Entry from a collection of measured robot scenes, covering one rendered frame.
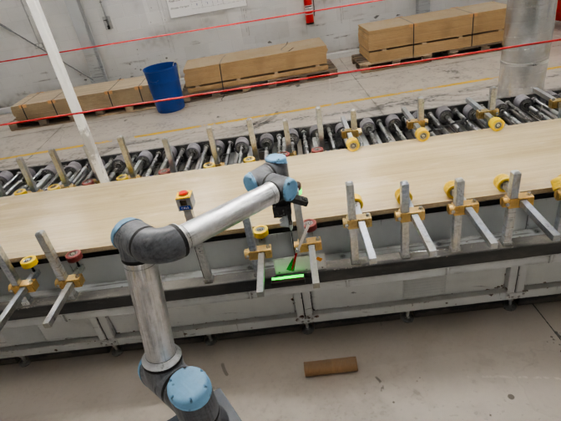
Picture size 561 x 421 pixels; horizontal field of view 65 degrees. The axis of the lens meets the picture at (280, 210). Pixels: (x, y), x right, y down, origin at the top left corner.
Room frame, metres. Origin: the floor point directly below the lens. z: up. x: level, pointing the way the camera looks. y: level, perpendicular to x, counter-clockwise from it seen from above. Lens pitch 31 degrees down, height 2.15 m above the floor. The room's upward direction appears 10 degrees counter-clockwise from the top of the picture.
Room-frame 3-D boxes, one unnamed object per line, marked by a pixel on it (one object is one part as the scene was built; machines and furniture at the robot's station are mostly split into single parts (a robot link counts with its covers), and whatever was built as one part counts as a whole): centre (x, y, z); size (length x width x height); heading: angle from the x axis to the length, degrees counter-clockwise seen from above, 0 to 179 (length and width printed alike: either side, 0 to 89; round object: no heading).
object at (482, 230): (1.66, -0.86, 0.95); 0.50 x 0.04 x 0.04; 176
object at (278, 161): (1.71, -0.02, 1.32); 0.10 x 0.09 x 0.12; 133
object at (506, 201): (1.71, -1.10, 0.95); 0.14 x 0.06 x 0.05; 86
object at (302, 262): (1.77, -0.05, 0.75); 0.26 x 0.01 x 0.10; 86
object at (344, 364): (1.69, -0.13, 0.04); 0.30 x 0.08 x 0.08; 86
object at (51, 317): (1.79, 1.13, 0.80); 0.44 x 0.03 x 0.04; 176
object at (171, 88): (7.39, 1.49, 0.36); 0.59 x 0.57 x 0.73; 178
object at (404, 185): (1.75, -0.58, 0.89); 0.04 x 0.04 x 0.48; 86
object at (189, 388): (1.07, 0.44, 0.79); 0.17 x 0.15 x 0.18; 43
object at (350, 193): (1.77, -0.33, 0.93); 0.04 x 0.04 x 0.48; 86
